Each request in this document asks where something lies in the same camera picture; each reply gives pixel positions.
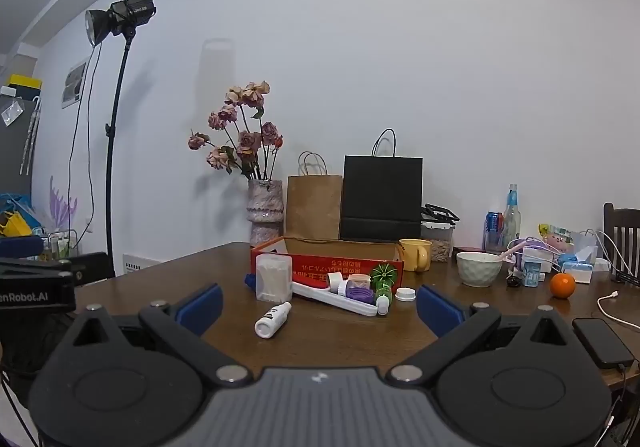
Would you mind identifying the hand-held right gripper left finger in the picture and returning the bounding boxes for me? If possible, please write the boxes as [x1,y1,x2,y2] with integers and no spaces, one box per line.
[65,283,253,386]

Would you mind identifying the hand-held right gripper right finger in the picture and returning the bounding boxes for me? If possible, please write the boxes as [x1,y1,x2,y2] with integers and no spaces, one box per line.
[388,284,576,387]

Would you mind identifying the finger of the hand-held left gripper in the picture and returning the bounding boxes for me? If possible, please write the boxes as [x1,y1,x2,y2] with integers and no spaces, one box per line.
[0,236,45,259]
[0,252,116,285]

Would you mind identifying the green bottle white cap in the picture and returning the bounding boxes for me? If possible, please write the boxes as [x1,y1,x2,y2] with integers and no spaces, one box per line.
[375,279,397,316]

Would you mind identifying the small white bottle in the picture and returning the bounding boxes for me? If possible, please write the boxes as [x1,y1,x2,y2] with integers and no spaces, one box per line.
[254,302,292,339]

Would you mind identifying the clear cotton swab box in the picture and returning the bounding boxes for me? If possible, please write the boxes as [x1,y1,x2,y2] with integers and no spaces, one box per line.
[255,254,293,303]

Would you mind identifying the small white jar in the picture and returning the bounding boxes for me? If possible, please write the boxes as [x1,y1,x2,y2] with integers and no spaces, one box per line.
[327,272,352,296]

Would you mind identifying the white toothbrush case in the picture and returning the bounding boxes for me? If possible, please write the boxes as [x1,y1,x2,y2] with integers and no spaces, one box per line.
[291,281,378,318]

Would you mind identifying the red cardboard box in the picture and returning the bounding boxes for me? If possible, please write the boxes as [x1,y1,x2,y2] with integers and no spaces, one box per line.
[250,236,406,290]

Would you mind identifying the yellow bag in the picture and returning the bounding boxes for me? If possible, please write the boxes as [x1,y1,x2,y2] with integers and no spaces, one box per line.
[0,212,33,237]

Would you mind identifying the white bowl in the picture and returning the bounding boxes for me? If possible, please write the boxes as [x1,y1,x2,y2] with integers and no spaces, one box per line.
[456,251,504,288]

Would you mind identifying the black mesh chair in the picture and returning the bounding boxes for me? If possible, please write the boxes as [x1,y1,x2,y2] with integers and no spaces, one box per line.
[0,312,73,408]

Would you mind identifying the purple flower decoration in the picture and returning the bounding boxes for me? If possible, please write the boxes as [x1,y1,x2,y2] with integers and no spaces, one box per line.
[47,176,78,228]

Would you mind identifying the yellow mug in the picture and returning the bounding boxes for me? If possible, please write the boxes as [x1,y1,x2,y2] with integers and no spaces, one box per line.
[399,238,433,273]

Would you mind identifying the clear container black lid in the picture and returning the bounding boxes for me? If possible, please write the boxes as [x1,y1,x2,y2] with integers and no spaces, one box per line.
[420,203,460,263]

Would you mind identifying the dark grey cabinet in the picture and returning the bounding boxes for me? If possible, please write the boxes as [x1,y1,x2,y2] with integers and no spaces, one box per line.
[0,94,43,193]

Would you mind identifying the pink spoon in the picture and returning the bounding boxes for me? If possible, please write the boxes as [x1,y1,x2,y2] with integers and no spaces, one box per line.
[492,237,531,260]

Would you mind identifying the blue soda can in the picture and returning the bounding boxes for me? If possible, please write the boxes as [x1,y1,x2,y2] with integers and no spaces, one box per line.
[483,211,505,253]

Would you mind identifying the clear glass bottle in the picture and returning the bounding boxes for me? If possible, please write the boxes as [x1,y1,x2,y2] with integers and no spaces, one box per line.
[502,184,522,250]

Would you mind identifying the pink marbled vase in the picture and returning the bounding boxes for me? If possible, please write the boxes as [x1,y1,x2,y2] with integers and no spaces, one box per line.
[247,178,284,244]

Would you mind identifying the black paper bag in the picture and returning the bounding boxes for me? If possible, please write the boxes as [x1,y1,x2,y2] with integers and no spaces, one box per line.
[340,128,424,243]

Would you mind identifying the orange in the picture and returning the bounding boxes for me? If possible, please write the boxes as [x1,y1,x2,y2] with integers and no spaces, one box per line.
[550,272,577,299]

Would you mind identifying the colourful snack packet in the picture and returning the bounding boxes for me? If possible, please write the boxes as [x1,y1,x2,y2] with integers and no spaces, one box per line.
[537,223,573,245]

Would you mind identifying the blue white tissue pack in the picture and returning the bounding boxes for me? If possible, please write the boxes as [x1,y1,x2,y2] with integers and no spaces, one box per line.
[557,252,596,284]

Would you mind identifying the brown paper bag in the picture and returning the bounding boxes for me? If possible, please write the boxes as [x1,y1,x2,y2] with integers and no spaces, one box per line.
[285,152,344,242]

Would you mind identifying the black phone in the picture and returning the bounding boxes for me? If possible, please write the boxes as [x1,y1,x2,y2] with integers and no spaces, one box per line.
[572,318,636,370]

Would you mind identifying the dried pink flowers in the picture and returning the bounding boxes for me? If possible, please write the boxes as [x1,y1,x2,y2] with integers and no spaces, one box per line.
[188,80,285,180]

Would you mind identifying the dark wooden chair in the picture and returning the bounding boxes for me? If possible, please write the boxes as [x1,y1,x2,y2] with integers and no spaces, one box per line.
[602,202,640,278]

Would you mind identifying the black studio light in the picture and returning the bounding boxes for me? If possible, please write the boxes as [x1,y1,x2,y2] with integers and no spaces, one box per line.
[85,0,159,47]

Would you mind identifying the wire rack with bottles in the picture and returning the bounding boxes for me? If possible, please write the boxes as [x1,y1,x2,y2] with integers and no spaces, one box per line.
[40,229,78,262]

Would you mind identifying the white wall panel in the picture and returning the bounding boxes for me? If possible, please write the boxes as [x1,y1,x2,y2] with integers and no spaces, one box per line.
[122,253,166,275]

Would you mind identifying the black light cable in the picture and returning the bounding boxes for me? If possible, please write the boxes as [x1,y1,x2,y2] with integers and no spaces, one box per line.
[70,40,103,238]

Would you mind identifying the white charging cable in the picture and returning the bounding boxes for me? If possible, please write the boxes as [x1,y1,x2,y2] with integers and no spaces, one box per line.
[597,291,640,328]

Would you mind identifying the wall poster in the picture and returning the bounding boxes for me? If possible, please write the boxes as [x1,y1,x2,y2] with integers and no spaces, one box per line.
[61,58,92,109]

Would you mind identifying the white looped cable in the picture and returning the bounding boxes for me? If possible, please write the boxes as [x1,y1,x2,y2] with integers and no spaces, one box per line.
[582,228,640,285]

